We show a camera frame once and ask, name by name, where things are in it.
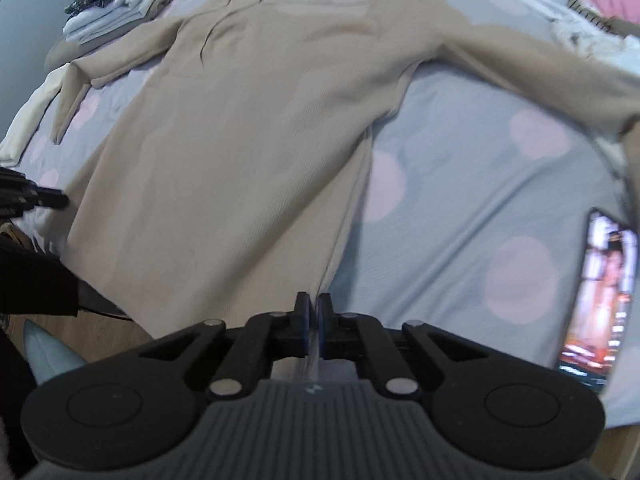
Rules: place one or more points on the smartphone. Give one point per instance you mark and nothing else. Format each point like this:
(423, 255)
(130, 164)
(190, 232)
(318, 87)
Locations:
(600, 300)

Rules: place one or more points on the person's black clothing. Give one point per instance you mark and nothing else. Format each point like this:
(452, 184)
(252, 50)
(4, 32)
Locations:
(35, 275)

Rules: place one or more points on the polka dot bed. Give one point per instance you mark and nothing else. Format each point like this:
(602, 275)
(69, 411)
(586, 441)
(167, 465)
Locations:
(450, 160)

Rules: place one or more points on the white t-shirt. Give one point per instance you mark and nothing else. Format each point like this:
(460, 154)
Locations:
(565, 30)

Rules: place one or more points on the cream white garment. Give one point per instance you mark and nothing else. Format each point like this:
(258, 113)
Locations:
(30, 115)

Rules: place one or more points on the olive striped garment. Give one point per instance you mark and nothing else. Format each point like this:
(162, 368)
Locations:
(615, 22)

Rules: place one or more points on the grey blue pointed object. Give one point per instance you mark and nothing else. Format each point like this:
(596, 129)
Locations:
(50, 355)

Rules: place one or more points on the taupe cloth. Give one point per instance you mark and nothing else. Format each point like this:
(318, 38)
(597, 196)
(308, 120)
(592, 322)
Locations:
(57, 57)

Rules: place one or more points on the pale blue folded garment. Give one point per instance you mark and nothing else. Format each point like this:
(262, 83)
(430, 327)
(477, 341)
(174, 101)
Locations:
(95, 27)

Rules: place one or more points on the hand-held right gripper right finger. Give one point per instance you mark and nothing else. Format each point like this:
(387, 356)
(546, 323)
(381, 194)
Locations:
(324, 327)

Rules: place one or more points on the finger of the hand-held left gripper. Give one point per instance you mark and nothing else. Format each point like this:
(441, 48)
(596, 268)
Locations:
(47, 200)

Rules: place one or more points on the beige sweater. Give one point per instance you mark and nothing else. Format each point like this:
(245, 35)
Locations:
(250, 160)

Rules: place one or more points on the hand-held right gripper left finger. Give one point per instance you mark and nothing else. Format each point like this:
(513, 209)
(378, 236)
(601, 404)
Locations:
(302, 327)

